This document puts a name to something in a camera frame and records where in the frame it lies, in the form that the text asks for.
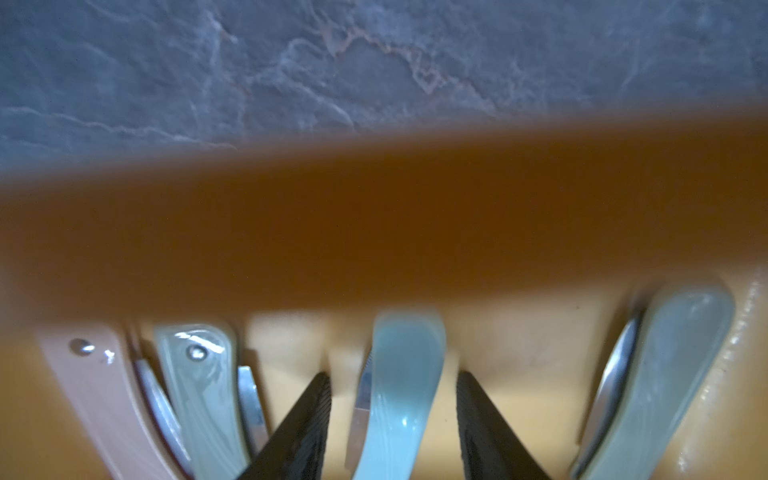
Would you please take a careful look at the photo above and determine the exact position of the olive grey folding fruit knife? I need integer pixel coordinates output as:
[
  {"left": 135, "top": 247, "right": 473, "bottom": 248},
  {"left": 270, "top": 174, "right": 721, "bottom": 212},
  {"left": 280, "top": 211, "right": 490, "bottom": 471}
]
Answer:
[{"left": 570, "top": 283, "right": 735, "bottom": 479}]

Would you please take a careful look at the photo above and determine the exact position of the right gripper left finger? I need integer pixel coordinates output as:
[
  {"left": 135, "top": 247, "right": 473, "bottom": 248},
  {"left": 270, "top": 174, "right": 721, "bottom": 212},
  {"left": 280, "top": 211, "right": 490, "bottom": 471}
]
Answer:
[{"left": 239, "top": 372, "right": 332, "bottom": 480}]

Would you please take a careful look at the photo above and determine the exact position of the yellow plastic tray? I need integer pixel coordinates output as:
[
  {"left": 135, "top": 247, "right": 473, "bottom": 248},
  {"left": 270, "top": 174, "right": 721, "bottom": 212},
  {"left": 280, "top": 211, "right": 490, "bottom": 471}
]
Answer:
[{"left": 1, "top": 105, "right": 767, "bottom": 479}]

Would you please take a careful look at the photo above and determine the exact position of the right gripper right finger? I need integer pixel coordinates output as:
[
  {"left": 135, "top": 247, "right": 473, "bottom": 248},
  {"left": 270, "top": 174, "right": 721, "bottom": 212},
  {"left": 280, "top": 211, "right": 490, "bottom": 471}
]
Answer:
[{"left": 456, "top": 371, "right": 549, "bottom": 480}]

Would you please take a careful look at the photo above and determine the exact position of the pink folding fruit knife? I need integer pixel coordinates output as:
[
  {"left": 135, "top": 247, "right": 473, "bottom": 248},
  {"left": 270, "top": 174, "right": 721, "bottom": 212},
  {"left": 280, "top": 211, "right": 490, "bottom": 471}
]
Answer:
[{"left": 35, "top": 322, "right": 185, "bottom": 479}]

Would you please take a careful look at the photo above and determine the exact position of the grey-green folding fruit knife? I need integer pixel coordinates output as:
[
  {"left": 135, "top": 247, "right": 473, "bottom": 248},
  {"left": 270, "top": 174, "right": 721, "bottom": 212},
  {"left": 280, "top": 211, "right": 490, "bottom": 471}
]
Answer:
[{"left": 154, "top": 321, "right": 269, "bottom": 479}]

